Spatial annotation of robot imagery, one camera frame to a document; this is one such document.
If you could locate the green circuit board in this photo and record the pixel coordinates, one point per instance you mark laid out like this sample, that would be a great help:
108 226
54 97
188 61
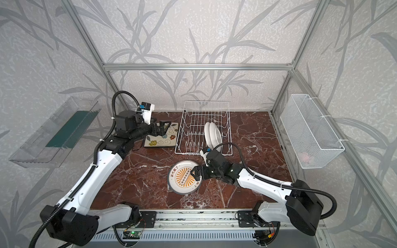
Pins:
132 234

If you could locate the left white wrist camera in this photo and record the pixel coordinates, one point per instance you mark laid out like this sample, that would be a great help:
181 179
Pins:
146 111

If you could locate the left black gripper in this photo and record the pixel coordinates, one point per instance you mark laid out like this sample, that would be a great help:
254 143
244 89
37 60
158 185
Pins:
155 128

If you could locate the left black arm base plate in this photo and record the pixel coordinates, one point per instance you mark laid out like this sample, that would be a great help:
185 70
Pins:
142 219

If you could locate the pink object in basket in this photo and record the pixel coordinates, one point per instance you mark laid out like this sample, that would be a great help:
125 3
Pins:
305 158

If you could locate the white wire dish rack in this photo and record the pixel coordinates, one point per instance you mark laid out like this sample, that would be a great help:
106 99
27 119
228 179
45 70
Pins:
190 138

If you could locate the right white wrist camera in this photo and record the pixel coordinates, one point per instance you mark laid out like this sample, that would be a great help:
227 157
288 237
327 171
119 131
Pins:
203 154

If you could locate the aluminium mounting rail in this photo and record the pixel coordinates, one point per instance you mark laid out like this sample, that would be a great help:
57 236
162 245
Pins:
199 219

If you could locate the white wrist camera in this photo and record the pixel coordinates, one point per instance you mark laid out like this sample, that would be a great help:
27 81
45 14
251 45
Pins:
146 111
203 154

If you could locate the white round plate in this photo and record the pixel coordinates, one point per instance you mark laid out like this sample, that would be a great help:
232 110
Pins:
215 135
207 134
184 190
179 174

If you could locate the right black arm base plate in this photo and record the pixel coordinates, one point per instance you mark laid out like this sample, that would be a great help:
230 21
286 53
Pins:
248 219

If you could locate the aluminium frame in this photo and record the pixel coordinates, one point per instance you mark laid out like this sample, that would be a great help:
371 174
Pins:
382 200

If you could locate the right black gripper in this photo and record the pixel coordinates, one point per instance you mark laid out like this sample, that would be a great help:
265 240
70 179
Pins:
203 172

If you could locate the white mesh wall basket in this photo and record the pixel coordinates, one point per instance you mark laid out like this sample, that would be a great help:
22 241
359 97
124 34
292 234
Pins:
310 132

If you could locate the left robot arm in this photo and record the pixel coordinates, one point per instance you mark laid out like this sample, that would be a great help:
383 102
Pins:
71 220

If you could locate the clear plastic wall bin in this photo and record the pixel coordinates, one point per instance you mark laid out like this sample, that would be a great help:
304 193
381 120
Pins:
50 145

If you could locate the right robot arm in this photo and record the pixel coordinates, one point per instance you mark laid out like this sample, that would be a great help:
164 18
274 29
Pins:
295 203

